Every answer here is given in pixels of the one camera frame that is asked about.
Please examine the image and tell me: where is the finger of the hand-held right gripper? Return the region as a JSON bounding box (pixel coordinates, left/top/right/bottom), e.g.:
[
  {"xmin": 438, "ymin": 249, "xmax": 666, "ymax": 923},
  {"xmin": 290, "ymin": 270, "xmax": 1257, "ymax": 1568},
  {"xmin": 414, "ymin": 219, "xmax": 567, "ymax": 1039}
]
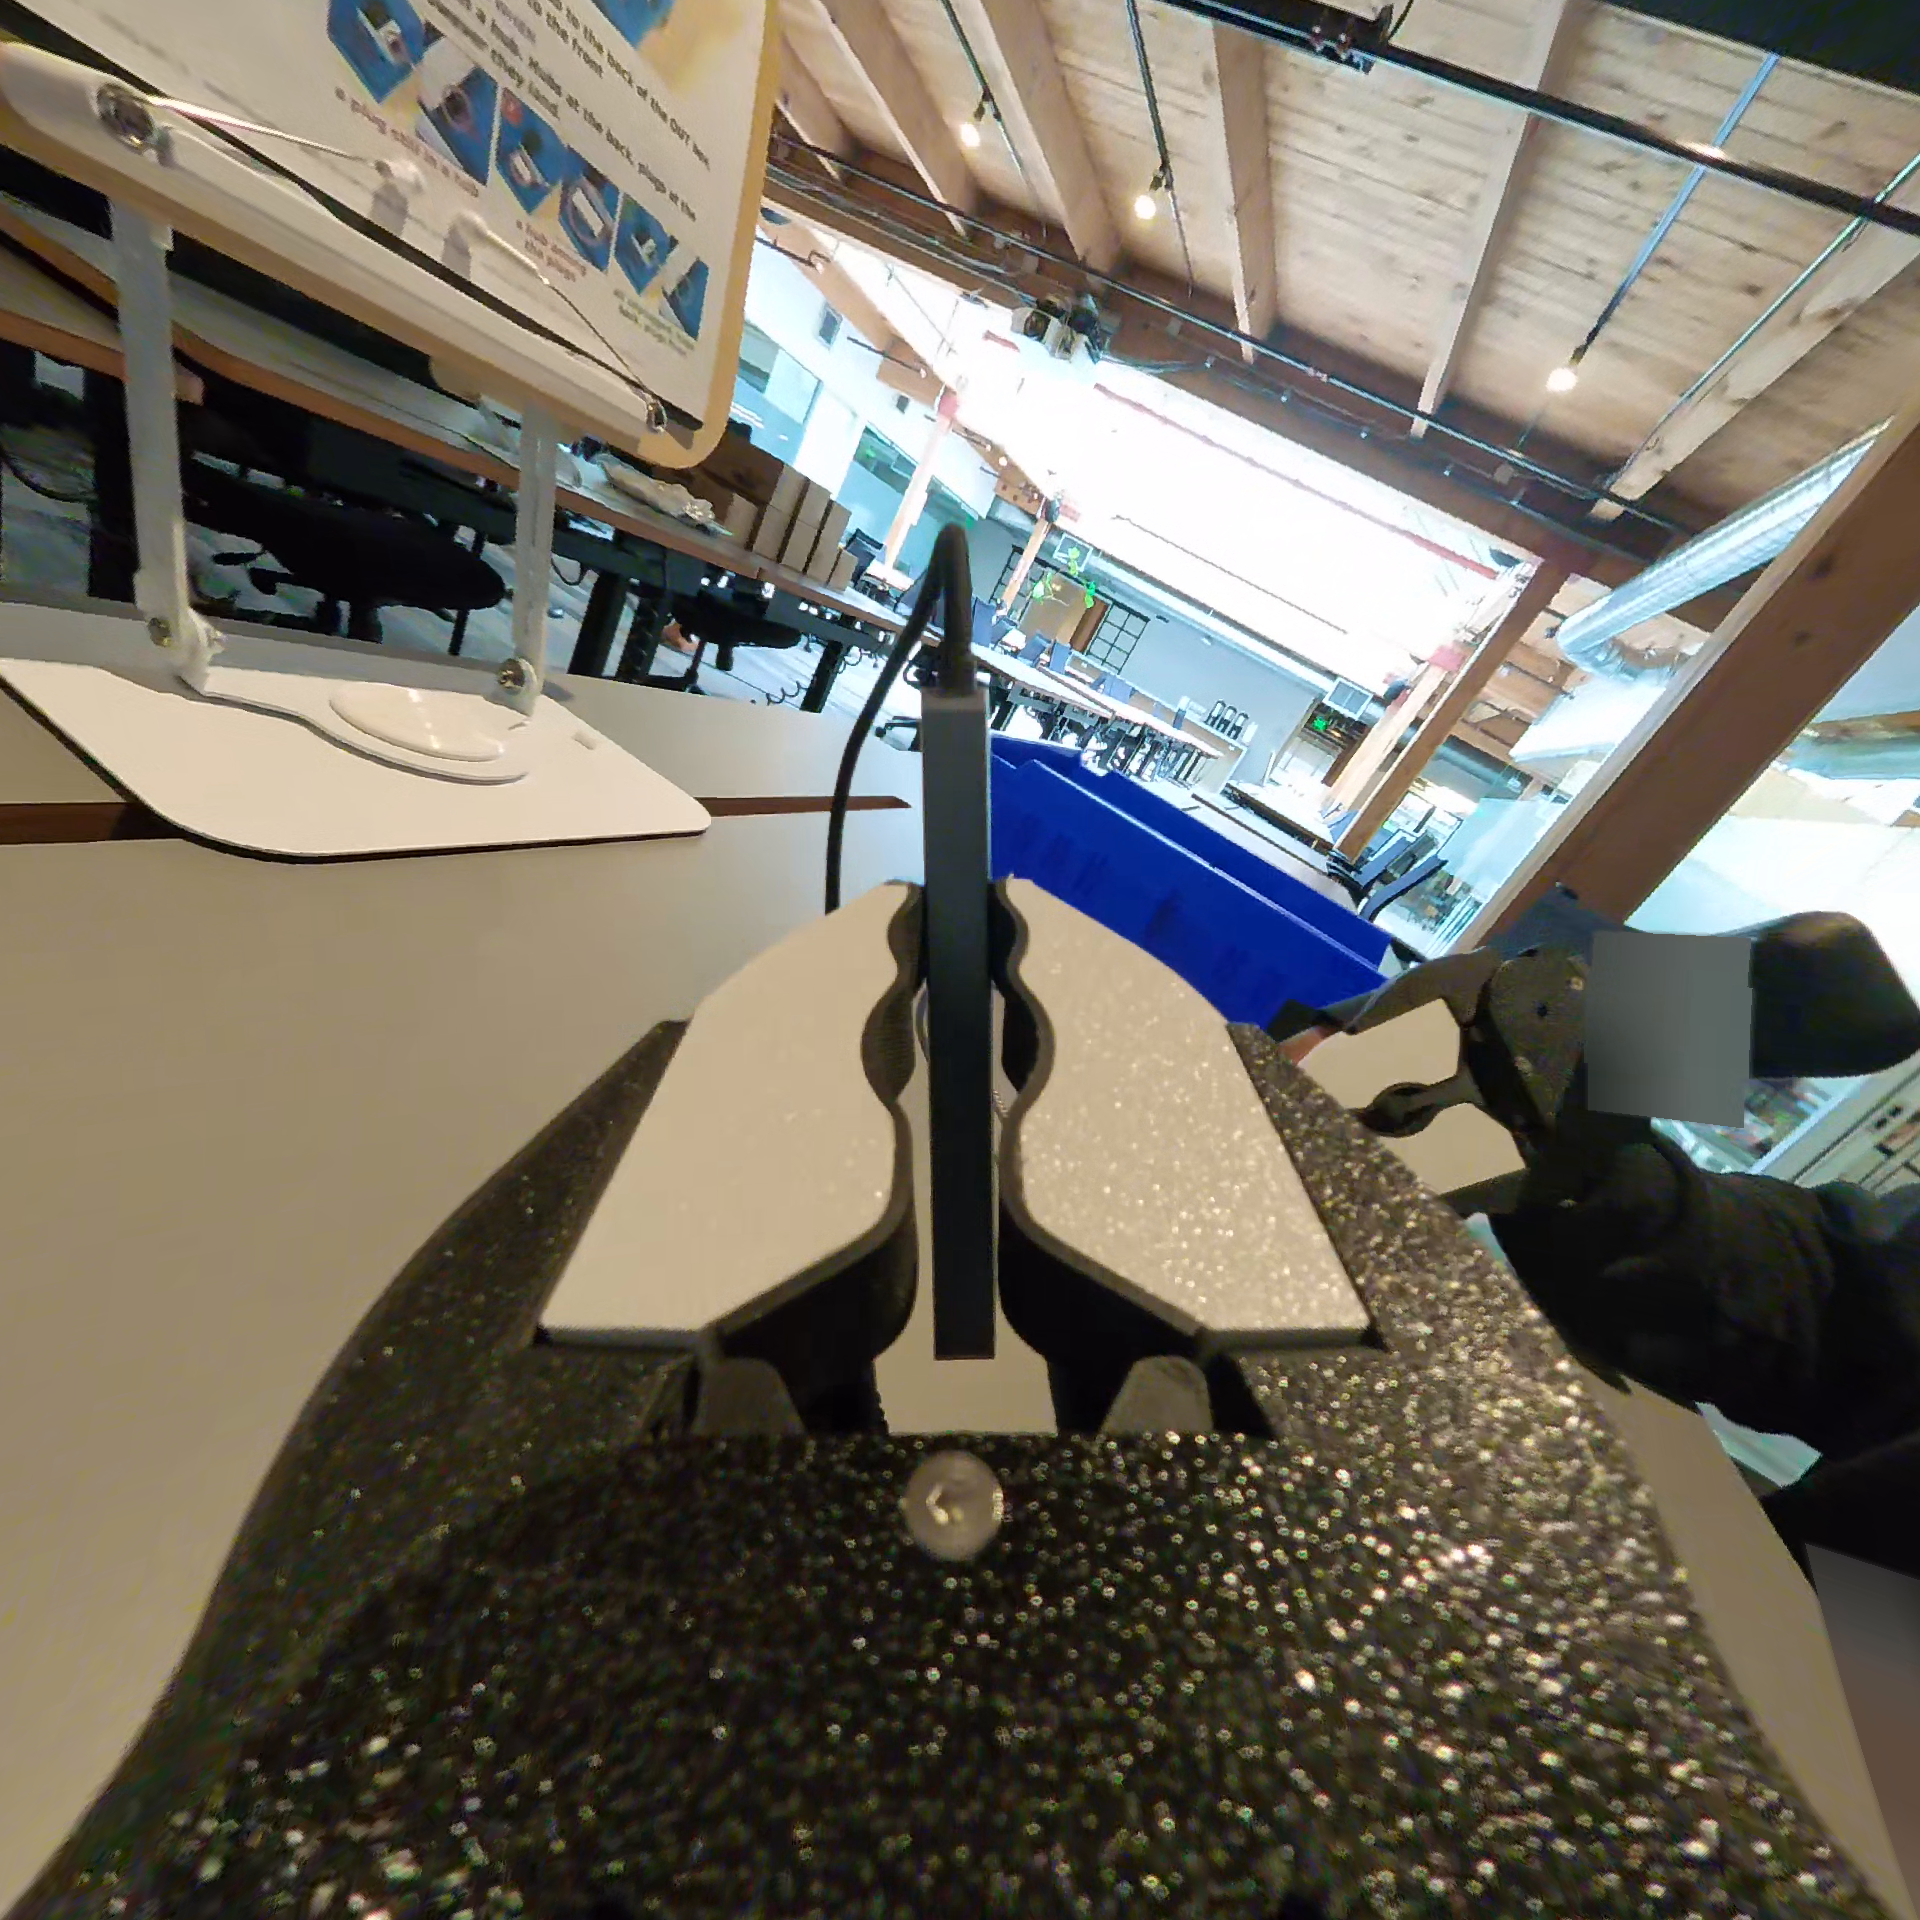
[
  {"xmin": 1273, "ymin": 960, "xmax": 1503, "ymax": 1140},
  {"xmin": 1432, "ymin": 1123, "xmax": 1541, "ymax": 1220}
]

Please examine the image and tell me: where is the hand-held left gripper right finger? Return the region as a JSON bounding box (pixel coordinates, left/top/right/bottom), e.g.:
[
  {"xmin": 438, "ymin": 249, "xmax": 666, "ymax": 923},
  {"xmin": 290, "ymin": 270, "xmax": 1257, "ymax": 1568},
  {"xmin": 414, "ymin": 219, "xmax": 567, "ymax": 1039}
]
[{"xmin": 993, "ymin": 877, "xmax": 1387, "ymax": 1430}]

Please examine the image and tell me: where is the dark grey usb hub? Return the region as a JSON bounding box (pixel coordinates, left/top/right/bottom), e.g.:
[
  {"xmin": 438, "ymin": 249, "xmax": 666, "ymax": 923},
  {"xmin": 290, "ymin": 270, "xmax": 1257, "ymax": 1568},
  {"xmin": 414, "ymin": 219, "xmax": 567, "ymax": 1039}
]
[{"xmin": 919, "ymin": 683, "xmax": 1004, "ymax": 1363}]

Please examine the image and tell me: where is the blue plastic bin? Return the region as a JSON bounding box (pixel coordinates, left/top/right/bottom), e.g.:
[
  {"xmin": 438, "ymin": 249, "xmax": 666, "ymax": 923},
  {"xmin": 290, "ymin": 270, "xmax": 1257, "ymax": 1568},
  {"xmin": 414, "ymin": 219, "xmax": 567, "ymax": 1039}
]
[
  {"xmin": 1034, "ymin": 757, "xmax": 1401, "ymax": 1026},
  {"xmin": 986, "ymin": 731, "xmax": 1105, "ymax": 902}
]

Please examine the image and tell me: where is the white and wood document stand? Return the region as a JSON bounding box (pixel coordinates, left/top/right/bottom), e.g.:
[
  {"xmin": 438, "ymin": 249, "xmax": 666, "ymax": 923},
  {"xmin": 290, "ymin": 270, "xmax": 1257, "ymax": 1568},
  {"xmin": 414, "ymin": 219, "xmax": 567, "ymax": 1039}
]
[{"xmin": 0, "ymin": 0, "xmax": 786, "ymax": 870}]

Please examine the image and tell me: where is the person's right forearm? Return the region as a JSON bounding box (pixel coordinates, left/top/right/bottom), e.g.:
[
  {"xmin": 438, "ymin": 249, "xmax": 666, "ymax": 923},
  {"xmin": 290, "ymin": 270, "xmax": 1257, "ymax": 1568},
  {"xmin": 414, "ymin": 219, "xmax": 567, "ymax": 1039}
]
[{"xmin": 1694, "ymin": 1170, "xmax": 1920, "ymax": 1579}]

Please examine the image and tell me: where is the silver air duct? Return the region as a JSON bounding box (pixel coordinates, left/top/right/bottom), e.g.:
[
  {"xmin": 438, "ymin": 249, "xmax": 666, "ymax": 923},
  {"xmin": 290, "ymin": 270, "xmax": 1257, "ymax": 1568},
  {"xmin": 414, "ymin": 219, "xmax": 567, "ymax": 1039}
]
[{"xmin": 1552, "ymin": 433, "xmax": 1896, "ymax": 685}]

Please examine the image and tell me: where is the black hub cable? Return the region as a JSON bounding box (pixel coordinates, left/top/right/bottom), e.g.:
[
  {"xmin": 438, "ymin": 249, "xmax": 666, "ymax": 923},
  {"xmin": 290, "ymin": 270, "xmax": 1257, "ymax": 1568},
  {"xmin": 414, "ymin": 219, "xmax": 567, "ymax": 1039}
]
[{"xmin": 822, "ymin": 523, "xmax": 980, "ymax": 919}]

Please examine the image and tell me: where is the black office chair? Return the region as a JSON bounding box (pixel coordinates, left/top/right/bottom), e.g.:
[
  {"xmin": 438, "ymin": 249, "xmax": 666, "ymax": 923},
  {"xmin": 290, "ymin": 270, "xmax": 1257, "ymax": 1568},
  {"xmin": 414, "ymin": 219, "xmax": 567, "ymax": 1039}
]
[{"xmin": 181, "ymin": 511, "xmax": 510, "ymax": 651}]

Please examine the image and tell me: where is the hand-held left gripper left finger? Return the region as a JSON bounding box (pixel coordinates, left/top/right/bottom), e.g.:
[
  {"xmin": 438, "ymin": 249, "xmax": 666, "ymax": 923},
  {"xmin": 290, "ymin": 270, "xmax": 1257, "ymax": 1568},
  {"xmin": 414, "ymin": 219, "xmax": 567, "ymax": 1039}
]
[{"xmin": 534, "ymin": 878, "xmax": 924, "ymax": 1434}]

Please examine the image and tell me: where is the person's right hand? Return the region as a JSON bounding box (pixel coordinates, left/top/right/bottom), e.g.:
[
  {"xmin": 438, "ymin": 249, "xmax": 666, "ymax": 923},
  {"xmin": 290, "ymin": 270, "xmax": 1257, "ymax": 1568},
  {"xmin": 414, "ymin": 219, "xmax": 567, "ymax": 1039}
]
[{"xmin": 1493, "ymin": 1123, "xmax": 1855, "ymax": 1411}]

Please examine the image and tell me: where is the cardboard box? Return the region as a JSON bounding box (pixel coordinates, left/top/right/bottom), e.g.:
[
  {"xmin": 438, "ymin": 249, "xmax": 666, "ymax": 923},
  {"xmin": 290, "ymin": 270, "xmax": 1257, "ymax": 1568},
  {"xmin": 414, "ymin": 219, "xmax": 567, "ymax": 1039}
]
[{"xmin": 732, "ymin": 463, "xmax": 861, "ymax": 591}]

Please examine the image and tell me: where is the wooden post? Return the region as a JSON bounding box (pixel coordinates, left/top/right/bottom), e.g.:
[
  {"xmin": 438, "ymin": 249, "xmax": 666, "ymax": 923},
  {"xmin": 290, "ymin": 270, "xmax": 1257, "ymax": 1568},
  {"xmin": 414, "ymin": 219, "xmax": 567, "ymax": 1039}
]
[{"xmin": 1334, "ymin": 426, "xmax": 1920, "ymax": 963}]

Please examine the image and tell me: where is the printed instruction sheet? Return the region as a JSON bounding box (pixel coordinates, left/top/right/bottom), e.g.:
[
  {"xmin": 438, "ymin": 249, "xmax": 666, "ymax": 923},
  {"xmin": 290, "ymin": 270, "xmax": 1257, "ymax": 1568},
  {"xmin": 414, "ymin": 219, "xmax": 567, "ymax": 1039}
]
[{"xmin": 60, "ymin": 0, "xmax": 761, "ymax": 431}]

